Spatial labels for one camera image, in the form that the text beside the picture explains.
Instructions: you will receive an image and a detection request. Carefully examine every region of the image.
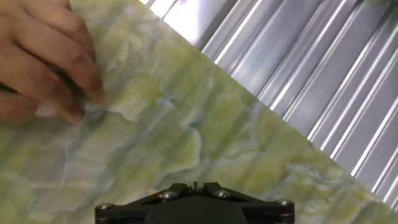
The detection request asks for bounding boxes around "green marble pattern mat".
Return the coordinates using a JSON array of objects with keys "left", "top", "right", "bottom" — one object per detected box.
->
[{"left": 0, "top": 0, "right": 398, "bottom": 224}]

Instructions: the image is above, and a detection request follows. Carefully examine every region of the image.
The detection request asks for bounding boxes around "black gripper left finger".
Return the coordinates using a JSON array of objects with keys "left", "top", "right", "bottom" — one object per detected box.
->
[{"left": 95, "top": 182, "right": 196, "bottom": 224}]

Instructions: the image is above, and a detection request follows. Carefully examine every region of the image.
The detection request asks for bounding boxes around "person left hand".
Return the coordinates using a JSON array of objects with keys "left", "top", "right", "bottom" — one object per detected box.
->
[{"left": 0, "top": 0, "right": 106, "bottom": 125}]

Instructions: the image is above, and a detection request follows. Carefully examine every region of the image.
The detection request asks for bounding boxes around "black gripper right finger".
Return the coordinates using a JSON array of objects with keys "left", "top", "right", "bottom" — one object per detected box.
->
[{"left": 195, "top": 182, "right": 295, "bottom": 224}]

